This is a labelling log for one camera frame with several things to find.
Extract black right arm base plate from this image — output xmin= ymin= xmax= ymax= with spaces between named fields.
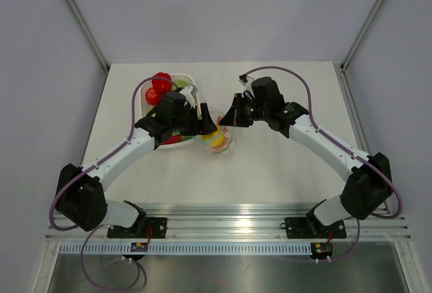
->
xmin=279 ymin=217 xmax=347 ymax=239

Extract white perforated plastic basket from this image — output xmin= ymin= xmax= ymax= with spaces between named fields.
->
xmin=136 ymin=73 xmax=196 ymax=151

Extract white slotted cable duct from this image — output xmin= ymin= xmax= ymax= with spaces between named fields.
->
xmin=59 ymin=242 xmax=315 ymax=256

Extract right small circuit board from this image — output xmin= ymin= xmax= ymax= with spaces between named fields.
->
xmin=311 ymin=242 xmax=333 ymax=255

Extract left small circuit board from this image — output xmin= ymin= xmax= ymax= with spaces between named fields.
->
xmin=130 ymin=242 xmax=149 ymax=252

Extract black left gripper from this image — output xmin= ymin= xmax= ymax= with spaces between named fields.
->
xmin=171 ymin=103 xmax=217 ymax=136

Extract red bell pepper toy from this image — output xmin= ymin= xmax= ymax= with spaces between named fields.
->
xmin=152 ymin=72 xmax=172 ymax=95

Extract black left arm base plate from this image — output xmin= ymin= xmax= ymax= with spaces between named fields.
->
xmin=107 ymin=217 xmax=168 ymax=239

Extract yellow lemon toy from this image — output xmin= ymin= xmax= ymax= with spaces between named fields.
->
xmin=201 ymin=126 xmax=225 ymax=148

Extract clear zip bag blue zipper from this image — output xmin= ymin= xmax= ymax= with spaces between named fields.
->
xmin=194 ymin=111 xmax=235 ymax=155

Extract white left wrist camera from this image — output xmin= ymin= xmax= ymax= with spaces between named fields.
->
xmin=181 ymin=84 xmax=198 ymax=108

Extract red apple toy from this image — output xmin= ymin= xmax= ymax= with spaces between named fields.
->
xmin=145 ymin=87 xmax=161 ymax=106

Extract aluminium rail frame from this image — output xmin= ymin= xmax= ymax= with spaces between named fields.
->
xmin=44 ymin=203 xmax=412 ymax=242

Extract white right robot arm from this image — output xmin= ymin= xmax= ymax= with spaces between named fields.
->
xmin=220 ymin=75 xmax=393 ymax=236

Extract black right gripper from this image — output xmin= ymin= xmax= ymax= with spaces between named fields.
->
xmin=221 ymin=93 xmax=269 ymax=128

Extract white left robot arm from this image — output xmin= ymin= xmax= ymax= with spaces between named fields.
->
xmin=50 ymin=86 xmax=217 ymax=238

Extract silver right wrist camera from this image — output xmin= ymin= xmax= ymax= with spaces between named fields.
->
xmin=238 ymin=74 xmax=254 ymax=88

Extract small circuit board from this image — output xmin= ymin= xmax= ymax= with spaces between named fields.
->
xmin=311 ymin=242 xmax=333 ymax=255
xmin=130 ymin=242 xmax=149 ymax=252

